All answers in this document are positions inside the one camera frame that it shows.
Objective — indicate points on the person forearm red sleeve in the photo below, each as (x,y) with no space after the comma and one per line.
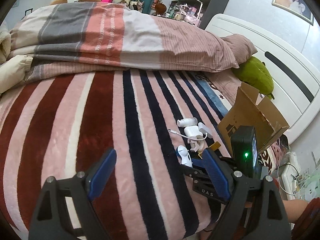
(305,217)

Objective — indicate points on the striped folded quilt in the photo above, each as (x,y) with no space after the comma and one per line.
(113,35)

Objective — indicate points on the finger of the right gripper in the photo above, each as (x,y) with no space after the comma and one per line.
(198,164)
(183,154)

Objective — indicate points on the green plush toy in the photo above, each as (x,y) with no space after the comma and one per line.
(255,73)

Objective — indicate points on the black camera box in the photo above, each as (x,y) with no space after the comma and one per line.
(245,153)

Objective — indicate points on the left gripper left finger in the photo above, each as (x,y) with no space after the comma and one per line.
(64,207)

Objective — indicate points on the brown cardboard box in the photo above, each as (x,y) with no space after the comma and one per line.
(264,116)

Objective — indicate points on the white charger with cable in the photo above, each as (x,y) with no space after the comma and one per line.
(195,135)

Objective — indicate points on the dark shelf unit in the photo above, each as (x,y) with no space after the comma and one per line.
(200,11)

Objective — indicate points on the framed wall picture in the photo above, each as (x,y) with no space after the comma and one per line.
(296,7)

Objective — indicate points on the striped fleece blanket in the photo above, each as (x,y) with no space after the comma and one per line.
(61,126)

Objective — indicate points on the white cylindrical gadget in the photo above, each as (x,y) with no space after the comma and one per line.
(187,122)

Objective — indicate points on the pink ribbed pillow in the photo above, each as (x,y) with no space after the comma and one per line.
(237,47)

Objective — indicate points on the white headboard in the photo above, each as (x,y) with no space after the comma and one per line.
(296,80)

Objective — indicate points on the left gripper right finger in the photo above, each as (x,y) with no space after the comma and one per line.
(267,218)

